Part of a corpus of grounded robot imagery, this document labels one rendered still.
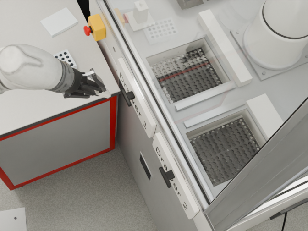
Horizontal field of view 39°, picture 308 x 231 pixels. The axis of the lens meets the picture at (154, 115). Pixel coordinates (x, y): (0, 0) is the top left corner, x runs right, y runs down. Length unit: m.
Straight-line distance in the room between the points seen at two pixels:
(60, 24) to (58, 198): 0.94
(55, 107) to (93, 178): 0.77
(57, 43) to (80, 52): 0.10
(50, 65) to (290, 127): 0.64
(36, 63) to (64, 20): 0.78
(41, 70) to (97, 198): 1.32
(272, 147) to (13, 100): 1.13
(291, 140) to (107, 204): 1.67
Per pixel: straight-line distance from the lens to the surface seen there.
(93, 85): 1.33
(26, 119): 1.67
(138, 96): 1.50
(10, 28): 1.88
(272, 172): 0.85
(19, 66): 1.08
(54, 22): 1.86
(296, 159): 0.77
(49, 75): 1.13
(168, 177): 1.42
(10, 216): 1.55
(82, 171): 2.37
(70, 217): 2.31
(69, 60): 1.74
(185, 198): 1.41
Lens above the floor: 2.26
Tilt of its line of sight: 65 degrees down
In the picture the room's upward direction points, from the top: 13 degrees clockwise
